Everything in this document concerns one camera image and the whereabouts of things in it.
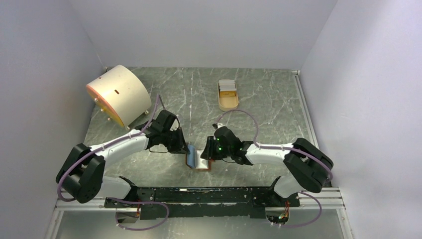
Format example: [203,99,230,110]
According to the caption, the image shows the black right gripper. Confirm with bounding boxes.
[200,136,232,160]

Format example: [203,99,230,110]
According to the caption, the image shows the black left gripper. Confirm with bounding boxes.
[161,126,191,155]

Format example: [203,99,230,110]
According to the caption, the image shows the brown leather card holder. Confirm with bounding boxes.
[185,144,211,171]

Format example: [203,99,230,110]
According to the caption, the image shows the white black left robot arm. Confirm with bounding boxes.
[56,110,190,207]

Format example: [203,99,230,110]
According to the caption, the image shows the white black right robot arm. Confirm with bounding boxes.
[200,124,334,206]

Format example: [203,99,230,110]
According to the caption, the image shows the beige card tray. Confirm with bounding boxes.
[217,85,239,112]

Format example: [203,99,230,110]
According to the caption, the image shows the white cards in tray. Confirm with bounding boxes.
[218,80,237,92]

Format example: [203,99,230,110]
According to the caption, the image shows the beige cylindrical drum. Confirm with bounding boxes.
[86,65,152,127]

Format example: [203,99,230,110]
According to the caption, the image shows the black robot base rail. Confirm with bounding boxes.
[104,186,300,220]

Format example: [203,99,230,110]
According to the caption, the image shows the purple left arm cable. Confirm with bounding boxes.
[56,95,170,232]

